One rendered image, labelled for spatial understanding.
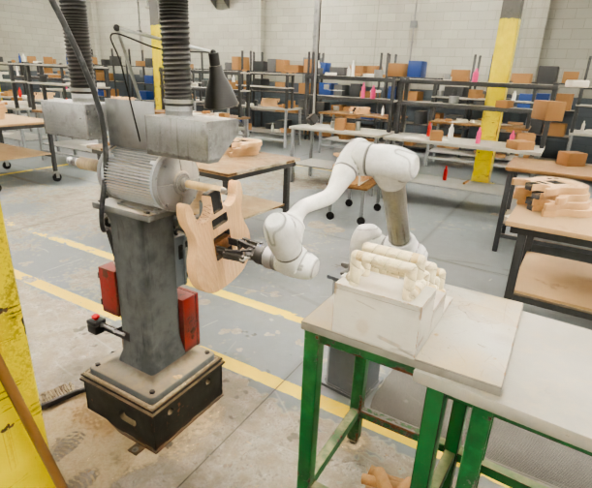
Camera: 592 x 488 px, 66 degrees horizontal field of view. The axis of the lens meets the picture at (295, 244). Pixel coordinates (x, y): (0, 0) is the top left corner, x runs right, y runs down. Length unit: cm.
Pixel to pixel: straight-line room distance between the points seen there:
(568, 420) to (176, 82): 156
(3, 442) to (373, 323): 99
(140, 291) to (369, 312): 118
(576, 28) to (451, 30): 266
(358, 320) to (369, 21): 1231
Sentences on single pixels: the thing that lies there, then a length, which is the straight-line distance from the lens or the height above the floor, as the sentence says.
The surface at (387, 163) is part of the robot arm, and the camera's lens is 182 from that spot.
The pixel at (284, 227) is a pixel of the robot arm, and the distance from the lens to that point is 145.
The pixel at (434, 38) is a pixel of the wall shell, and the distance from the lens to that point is 1284.
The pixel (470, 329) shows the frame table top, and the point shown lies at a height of 93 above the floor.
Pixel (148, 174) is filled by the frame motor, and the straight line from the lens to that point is 193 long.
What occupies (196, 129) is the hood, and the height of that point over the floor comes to 150.
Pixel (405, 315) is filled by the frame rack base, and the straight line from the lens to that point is 134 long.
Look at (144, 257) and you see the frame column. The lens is 211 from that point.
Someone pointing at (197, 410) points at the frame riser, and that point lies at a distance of 255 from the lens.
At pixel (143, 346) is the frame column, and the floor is 44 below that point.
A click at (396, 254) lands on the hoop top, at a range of 138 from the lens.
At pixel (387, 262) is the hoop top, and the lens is 131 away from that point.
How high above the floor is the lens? 169
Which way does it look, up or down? 21 degrees down
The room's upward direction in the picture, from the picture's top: 2 degrees clockwise
